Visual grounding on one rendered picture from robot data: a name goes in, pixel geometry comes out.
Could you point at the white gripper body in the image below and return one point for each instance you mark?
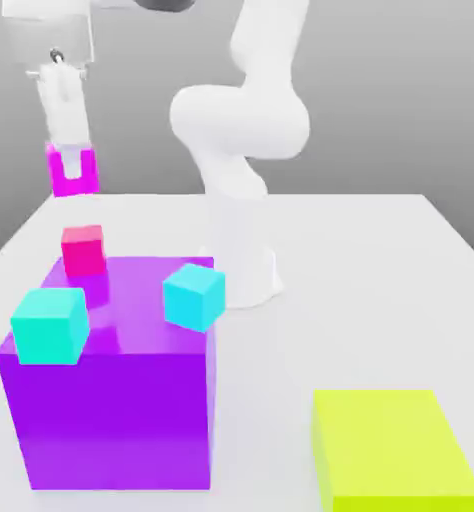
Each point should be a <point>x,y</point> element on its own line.
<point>65,116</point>

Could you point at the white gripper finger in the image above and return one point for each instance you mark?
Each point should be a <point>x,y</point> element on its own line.
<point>72,162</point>

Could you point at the small magenta cube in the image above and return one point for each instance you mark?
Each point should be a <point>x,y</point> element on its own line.
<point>75,187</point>

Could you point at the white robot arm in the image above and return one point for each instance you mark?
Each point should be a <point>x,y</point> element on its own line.
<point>241,120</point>

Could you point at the small pink cube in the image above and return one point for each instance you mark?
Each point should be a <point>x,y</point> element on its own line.
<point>83,256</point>

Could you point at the small turquoise cube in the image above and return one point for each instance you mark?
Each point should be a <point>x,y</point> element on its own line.
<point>47,332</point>

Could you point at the small cyan cube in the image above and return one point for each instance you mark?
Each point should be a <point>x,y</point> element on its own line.
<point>191,302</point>

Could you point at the large purple box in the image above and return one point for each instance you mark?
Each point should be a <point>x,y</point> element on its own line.
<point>113,416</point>

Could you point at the large yellow box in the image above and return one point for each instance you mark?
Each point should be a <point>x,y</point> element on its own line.
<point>389,444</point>

